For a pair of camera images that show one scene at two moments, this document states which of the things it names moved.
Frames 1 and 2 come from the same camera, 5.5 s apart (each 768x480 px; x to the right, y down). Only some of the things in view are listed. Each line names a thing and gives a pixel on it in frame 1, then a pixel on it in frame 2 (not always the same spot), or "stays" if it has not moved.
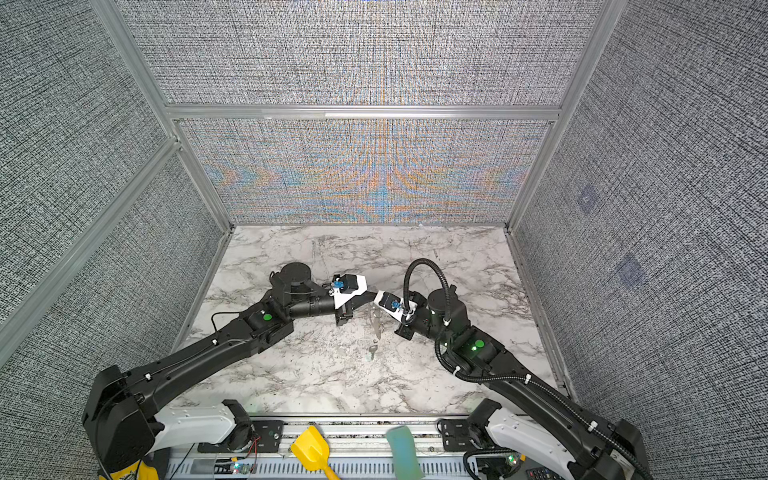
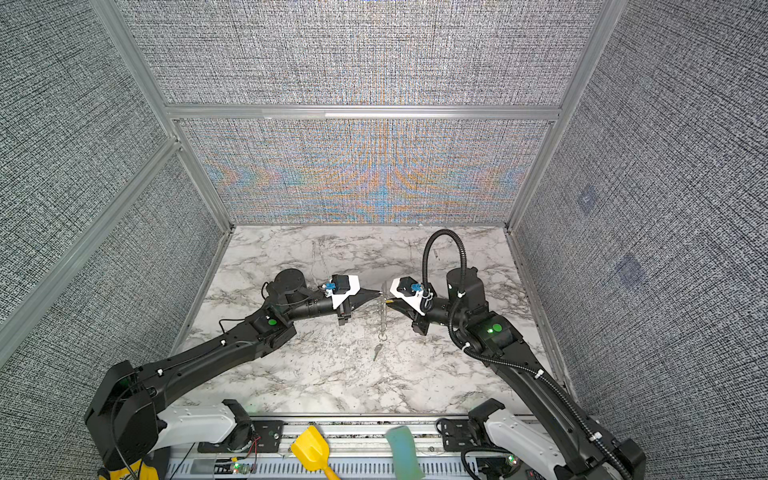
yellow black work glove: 137,471 stays
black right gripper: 405,332 → 421,325
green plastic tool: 406,462 stays
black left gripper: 345,313 stays
